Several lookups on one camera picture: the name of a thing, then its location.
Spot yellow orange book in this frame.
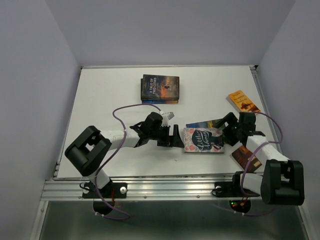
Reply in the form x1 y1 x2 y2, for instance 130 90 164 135
226 90 261 112

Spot A Tale of Two Cities book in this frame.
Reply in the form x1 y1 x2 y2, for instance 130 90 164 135
142 74 180 100

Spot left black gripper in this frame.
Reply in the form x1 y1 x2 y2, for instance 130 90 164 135
149 124 184 148

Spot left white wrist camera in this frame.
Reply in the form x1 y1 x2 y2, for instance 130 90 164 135
160 111 175 125

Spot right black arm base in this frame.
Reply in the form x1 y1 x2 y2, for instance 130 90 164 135
211 171 263 217

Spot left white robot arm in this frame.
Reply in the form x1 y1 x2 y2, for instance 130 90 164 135
64 111 185 197

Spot green and blue book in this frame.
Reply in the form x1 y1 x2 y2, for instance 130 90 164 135
186 119 221 129

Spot brown orange book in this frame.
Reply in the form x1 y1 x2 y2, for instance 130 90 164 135
230 145 262 173

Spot Three Days to See book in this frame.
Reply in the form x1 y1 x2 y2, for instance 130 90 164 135
140 78 144 101

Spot Little Women floral book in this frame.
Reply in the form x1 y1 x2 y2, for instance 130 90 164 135
183 127 225 154

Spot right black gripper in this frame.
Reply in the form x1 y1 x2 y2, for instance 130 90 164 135
210 112 242 146

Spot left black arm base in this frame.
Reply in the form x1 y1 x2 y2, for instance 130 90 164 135
79 181 128 215

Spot aluminium mounting rail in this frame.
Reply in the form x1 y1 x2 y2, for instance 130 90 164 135
41 173 306 202

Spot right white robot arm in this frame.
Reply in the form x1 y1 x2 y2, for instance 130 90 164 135
211 112 305 206

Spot Jane Eyre blue book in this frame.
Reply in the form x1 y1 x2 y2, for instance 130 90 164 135
141 99 179 105

